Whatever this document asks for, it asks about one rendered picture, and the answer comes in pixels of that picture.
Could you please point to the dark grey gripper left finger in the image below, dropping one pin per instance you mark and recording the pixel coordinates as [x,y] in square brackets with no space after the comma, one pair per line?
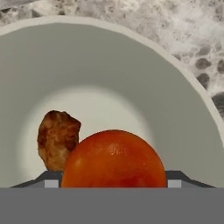
[49,178]

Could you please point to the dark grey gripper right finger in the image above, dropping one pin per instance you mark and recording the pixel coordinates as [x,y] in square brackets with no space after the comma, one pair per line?
[178,178]

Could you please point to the red tomato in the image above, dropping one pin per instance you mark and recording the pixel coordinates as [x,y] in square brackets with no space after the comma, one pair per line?
[113,160]

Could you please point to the brown chicken drumstick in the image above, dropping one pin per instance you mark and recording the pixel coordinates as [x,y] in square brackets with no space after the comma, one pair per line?
[57,138]

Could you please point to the white bowl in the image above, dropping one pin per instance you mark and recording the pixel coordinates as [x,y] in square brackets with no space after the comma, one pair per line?
[116,75]

